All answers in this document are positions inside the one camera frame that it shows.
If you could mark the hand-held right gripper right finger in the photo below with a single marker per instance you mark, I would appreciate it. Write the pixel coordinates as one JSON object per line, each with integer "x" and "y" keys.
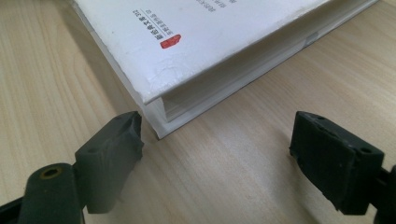
{"x": 336, "y": 161}

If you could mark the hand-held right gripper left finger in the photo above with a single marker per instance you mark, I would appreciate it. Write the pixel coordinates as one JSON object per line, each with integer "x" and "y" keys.
{"x": 106, "y": 161}

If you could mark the white box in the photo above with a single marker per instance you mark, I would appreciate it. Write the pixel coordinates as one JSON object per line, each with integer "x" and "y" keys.
{"x": 193, "y": 46}

